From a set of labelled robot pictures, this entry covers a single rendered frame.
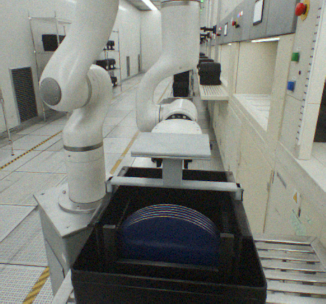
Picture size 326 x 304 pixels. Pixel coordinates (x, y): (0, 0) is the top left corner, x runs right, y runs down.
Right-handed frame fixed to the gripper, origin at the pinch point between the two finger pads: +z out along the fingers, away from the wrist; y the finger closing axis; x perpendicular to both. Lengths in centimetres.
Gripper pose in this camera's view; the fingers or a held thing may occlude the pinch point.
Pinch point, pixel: (172, 155)
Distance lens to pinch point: 45.3
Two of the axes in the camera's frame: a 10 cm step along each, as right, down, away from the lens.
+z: -1.1, 3.2, -9.4
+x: 0.0, -9.5, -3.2
